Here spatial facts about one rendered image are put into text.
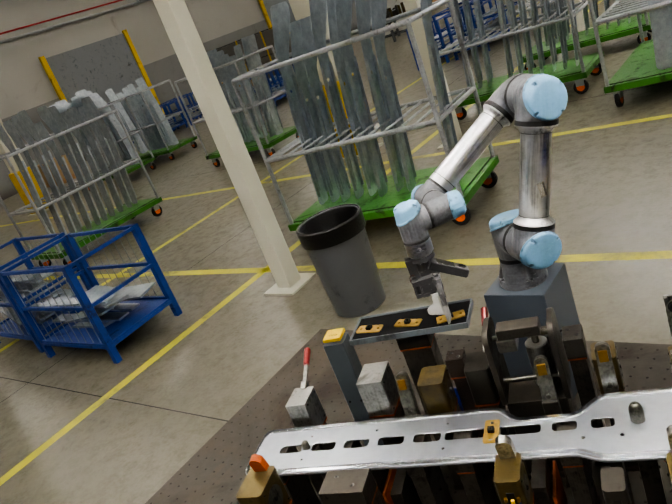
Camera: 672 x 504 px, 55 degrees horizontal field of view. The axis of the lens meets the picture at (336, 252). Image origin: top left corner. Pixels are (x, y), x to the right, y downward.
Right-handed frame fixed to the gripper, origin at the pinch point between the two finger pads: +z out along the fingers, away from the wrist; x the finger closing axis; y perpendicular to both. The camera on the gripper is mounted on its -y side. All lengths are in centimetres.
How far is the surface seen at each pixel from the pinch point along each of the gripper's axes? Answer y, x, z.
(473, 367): -1.9, 16.1, 9.9
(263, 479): 58, 36, 12
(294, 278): 127, -347, 112
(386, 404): 24.5, 14.7, 14.7
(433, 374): 9.2, 14.0, 9.9
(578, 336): -29.7, 21.6, 5.9
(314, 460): 47, 26, 18
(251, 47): 202, -987, -67
